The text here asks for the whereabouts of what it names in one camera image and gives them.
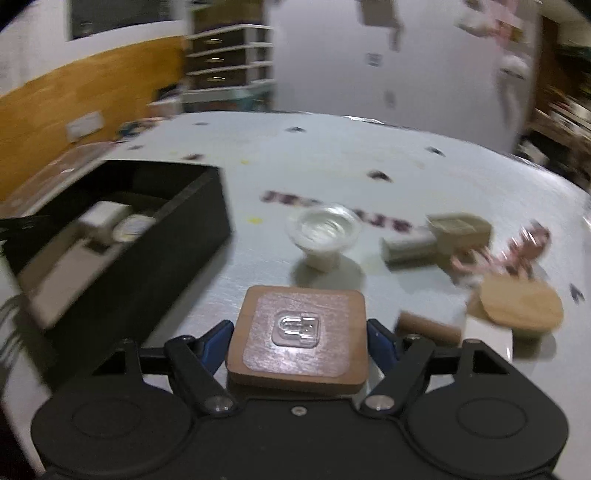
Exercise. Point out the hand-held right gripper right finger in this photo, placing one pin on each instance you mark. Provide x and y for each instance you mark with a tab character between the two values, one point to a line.
382	344

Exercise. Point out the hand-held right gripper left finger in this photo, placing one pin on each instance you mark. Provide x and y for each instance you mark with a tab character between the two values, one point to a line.
218	344

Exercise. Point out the square wooden coaster clear hook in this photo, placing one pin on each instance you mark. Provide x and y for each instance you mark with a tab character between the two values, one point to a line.
258	350

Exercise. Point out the brown wooden cylinder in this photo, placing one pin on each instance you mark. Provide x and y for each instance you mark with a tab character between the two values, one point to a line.
429	327

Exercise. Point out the black storage box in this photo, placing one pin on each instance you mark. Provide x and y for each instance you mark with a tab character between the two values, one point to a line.
152	258

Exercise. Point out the clear plastic cup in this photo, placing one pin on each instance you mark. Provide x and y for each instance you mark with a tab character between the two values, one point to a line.
323	230

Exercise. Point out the round wooden disc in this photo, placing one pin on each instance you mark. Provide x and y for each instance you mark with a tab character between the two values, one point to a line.
521	302

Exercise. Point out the small white block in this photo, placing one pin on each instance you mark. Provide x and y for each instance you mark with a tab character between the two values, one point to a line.
406	247

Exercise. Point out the tan cardboard block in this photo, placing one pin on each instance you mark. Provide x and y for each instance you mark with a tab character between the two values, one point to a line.
461	230

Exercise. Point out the round metal tin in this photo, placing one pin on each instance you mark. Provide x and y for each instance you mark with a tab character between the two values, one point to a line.
134	228

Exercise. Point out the white rectangular block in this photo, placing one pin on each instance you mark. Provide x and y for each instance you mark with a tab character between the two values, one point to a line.
104	217

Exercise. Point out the drawer cabinet with dark drawers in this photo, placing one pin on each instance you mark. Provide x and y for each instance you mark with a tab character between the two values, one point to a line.
231	60

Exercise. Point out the white wall outlet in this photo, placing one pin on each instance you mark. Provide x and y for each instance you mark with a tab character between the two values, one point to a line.
84	124

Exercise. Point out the dark wall window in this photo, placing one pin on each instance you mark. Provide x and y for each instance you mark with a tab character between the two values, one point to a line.
129	16

